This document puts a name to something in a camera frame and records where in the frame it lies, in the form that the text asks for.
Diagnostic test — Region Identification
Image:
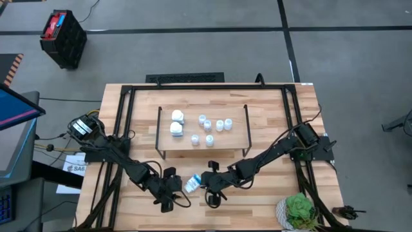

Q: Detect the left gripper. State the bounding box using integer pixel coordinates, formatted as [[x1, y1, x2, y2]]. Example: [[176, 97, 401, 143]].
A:
[[149, 166, 191, 213]]

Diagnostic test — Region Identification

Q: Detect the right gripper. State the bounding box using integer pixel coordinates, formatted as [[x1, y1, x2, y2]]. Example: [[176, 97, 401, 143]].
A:
[[198, 160, 233, 195]]

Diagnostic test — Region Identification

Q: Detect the wooden shelf with black frame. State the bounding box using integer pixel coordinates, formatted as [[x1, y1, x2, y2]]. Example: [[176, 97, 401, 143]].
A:
[[154, 103, 253, 160]]

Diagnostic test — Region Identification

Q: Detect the green succulent in white pot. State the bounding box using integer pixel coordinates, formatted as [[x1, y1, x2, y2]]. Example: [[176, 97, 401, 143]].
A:
[[275, 192, 319, 231]]

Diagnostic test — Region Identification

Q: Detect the white printed paper sheet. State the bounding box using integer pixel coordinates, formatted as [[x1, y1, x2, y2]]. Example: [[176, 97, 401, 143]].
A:
[[55, 152, 88, 195]]

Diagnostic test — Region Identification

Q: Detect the black handheld tool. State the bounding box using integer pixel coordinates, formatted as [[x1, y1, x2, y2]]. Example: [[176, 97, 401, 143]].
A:
[[331, 204, 367, 220]]

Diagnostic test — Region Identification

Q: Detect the backlit black keyboard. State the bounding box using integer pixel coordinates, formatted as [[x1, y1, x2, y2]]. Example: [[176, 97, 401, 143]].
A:
[[0, 186, 16, 226]]

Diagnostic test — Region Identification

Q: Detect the black plastic crate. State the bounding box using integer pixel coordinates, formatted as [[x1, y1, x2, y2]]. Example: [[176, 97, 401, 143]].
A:
[[39, 8, 88, 70]]

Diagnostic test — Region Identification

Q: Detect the monitor with blue screen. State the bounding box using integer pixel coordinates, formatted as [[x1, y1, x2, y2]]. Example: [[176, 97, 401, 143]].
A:
[[0, 82, 46, 131]]

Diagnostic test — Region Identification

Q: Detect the dark chair base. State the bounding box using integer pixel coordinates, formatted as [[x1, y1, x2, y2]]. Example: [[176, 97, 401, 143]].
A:
[[381, 108, 412, 133]]

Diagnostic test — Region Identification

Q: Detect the red case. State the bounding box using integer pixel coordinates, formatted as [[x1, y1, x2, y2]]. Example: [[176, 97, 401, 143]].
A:
[[43, 12, 67, 40]]

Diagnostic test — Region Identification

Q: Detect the black orange striped mat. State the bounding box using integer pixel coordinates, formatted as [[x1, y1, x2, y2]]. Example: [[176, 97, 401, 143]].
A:
[[0, 53, 24, 88]]

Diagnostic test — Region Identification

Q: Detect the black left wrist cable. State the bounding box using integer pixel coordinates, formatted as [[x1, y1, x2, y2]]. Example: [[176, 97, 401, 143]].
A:
[[173, 189, 192, 208]]

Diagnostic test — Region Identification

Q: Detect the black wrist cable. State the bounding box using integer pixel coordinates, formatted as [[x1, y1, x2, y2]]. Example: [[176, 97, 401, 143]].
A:
[[205, 192, 223, 209], [173, 189, 192, 208]]

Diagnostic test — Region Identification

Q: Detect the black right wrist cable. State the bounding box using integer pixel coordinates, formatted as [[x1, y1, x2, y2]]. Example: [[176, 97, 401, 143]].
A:
[[205, 192, 223, 209]]

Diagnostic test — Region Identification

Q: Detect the black aluminium table frame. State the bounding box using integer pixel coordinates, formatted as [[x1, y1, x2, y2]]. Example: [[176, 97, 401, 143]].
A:
[[75, 84, 350, 232]]

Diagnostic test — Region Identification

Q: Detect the black lever handle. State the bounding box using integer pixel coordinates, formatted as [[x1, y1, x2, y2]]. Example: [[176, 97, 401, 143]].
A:
[[323, 139, 338, 153]]

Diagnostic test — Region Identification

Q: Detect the thin black floor cable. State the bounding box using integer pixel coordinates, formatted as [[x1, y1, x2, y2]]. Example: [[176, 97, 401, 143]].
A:
[[39, 97, 101, 103]]

